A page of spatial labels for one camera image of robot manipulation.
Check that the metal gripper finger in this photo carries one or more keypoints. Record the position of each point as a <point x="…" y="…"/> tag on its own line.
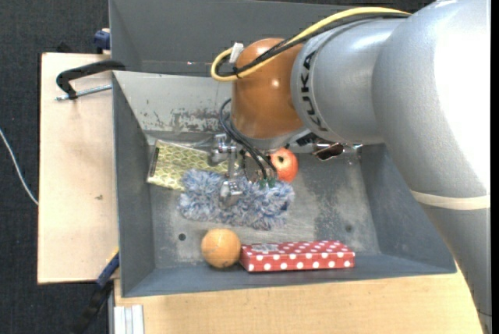
<point x="220" y="148"/>
<point x="230" y="192"/>

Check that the blue and white fluffy cloth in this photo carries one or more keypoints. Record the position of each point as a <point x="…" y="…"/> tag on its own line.
<point x="202" y="203"/>

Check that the red apple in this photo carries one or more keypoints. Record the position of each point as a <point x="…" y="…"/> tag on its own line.
<point x="287" y="165"/>

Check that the orange ball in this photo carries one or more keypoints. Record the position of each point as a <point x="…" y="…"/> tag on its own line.
<point x="220" y="248"/>

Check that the brown sunglasses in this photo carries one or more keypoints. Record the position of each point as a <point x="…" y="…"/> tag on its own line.
<point x="330" y="150"/>

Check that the grey metal bin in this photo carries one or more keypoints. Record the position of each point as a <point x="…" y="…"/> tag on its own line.
<point x="331" y="207"/>

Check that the red box with white dots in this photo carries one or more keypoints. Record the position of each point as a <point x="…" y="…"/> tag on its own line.
<point x="300" y="256"/>

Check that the pale wood board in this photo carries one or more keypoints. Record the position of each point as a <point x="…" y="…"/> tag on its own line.
<point x="76" y="176"/>

